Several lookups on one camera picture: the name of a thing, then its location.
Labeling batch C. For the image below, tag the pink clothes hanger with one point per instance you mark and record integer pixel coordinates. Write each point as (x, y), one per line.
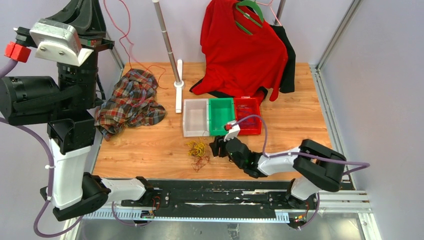
(269, 9)

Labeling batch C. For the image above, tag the white rack base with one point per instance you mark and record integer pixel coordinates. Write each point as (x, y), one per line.
(179, 85)

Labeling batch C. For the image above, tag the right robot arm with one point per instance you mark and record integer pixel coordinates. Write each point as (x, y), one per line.
(320, 167)

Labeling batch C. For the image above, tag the plaid flannel shirt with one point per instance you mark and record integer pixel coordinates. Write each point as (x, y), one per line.
(132, 104)

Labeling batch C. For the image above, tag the red t-shirt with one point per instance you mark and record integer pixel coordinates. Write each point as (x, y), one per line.
(240, 56)

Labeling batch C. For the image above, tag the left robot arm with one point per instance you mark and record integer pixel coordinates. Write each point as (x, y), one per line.
(52, 78)

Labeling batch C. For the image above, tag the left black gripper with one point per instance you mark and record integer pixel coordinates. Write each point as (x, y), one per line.
(78, 14)

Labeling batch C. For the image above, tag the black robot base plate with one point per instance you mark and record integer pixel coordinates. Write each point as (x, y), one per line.
(220, 199)

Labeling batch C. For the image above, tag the white plastic bin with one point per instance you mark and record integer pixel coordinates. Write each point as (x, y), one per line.
(195, 122)

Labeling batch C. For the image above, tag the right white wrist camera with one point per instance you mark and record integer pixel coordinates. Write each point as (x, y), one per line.
(233, 130)

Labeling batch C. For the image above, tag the black t-shirt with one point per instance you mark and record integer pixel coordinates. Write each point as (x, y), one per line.
(287, 84)

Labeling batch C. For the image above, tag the green clothes hanger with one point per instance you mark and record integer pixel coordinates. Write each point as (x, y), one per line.
(256, 17)

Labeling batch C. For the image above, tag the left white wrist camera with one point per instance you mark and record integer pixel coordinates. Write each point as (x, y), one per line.
(58, 42)

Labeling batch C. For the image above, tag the green plastic bin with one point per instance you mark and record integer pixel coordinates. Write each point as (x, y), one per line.
(221, 111)

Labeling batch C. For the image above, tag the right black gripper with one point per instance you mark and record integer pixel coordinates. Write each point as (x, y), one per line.
(218, 144)

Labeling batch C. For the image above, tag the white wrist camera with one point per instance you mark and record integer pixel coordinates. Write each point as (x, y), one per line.
(58, 42)
(233, 130)

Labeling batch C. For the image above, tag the red plastic bin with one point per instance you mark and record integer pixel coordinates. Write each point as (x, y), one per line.
(244, 107)

